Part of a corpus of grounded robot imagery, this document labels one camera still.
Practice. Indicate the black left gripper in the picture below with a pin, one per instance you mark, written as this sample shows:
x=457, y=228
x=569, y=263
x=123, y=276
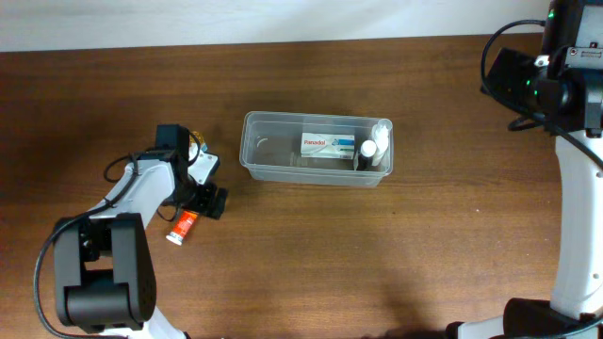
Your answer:
x=203, y=204

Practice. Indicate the orange tube white cap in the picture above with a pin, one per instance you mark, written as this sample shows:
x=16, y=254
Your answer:
x=181, y=228

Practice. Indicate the small jar gold lid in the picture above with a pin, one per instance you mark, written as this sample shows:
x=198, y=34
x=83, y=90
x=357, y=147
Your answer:
x=196, y=142

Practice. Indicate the white Panadol box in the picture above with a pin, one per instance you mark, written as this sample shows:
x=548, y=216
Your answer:
x=327, y=146

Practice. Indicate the dark bottle white cap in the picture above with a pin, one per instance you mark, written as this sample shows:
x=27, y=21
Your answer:
x=363, y=158

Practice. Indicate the white squeeze bottle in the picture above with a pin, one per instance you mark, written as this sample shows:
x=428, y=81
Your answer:
x=380, y=135

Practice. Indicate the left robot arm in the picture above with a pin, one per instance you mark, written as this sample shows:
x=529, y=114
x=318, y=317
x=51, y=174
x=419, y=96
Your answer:
x=104, y=276

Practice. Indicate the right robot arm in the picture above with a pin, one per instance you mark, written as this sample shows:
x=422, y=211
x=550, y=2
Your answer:
x=572, y=39

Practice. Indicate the clear plastic container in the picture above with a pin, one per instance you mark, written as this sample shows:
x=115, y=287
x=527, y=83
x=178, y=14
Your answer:
x=271, y=148

